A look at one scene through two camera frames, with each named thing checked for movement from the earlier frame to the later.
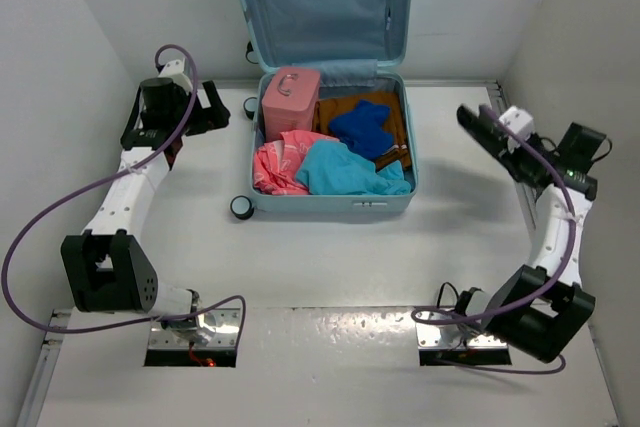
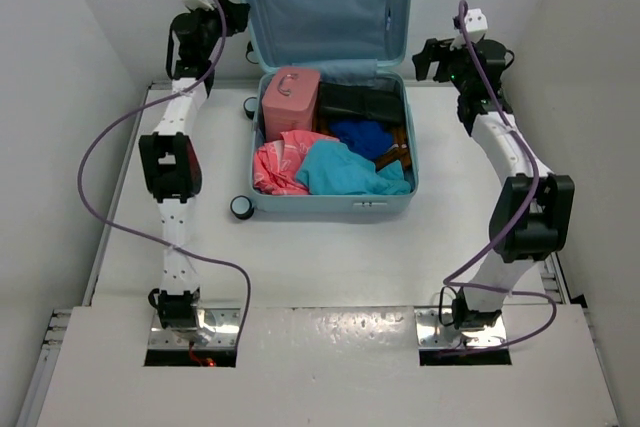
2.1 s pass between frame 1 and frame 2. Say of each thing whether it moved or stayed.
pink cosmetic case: stayed
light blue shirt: stayed
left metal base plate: stayed
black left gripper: moved
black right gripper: moved
